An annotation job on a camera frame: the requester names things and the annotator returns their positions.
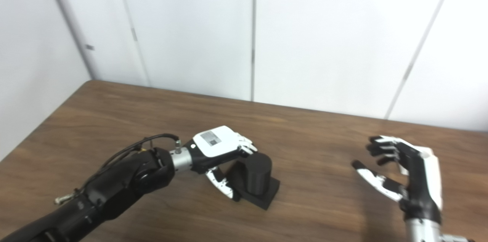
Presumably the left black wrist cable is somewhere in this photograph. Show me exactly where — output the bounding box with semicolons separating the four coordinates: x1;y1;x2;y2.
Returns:
55;133;181;205

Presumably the black cylinder peg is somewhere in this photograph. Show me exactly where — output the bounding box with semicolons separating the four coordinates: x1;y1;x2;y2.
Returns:
227;152;281;211

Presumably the grey wall corner post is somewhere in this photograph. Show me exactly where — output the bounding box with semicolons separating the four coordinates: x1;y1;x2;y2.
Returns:
42;0;96;80

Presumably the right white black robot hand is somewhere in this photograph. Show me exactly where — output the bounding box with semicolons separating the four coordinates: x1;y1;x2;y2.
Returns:
352;136;443;223

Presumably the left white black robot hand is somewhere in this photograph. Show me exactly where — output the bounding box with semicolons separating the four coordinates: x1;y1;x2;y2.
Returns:
183;126;258;200

